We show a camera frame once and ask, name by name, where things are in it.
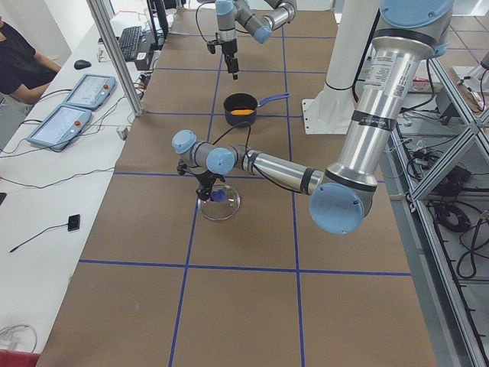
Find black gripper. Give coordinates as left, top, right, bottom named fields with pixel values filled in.
left=194, top=171, right=225, bottom=201
left=221, top=38, right=239, bottom=80

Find glass pot lid blue knob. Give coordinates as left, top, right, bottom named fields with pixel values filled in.
left=198, top=183, right=241, bottom=221

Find dark blue saucepan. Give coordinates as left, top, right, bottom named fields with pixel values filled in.
left=223, top=93, right=290, bottom=126

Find yellow corn cob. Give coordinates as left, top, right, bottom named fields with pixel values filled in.
left=230, top=109, right=254, bottom=116

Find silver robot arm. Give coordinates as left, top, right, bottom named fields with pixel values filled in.
left=195, top=0, right=297, bottom=80
left=172, top=1, right=453, bottom=235

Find black keyboard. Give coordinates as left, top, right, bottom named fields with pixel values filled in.
left=118, top=26, right=142, bottom=61

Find small black square device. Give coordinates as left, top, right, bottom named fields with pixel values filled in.
left=67, top=214, right=81, bottom=232

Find far teach pendant tablet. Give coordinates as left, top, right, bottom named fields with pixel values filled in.
left=63, top=73, right=116, bottom=111

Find teach pendant tablet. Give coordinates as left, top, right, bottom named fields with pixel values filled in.
left=63, top=73, right=116, bottom=111
left=27, top=104, right=92, bottom=151

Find black computer mouse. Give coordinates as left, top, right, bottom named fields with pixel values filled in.
left=73, top=60, right=92, bottom=70

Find near teach pendant tablet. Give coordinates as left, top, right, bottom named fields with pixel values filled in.
left=27, top=104, right=92, bottom=151

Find person in black shirt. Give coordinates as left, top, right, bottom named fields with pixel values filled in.
left=1, top=20, right=61, bottom=105

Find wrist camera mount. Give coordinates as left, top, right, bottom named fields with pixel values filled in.
left=176, top=159, right=193, bottom=176
left=206, top=39, right=222, bottom=54

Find aluminium frame post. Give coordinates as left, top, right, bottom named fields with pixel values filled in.
left=86, top=0, right=143, bottom=117

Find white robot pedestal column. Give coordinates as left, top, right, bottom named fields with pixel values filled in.
left=303, top=0, right=380, bottom=135

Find aluminium side frame rack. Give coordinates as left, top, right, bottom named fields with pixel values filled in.
left=385, top=37, right=489, bottom=367

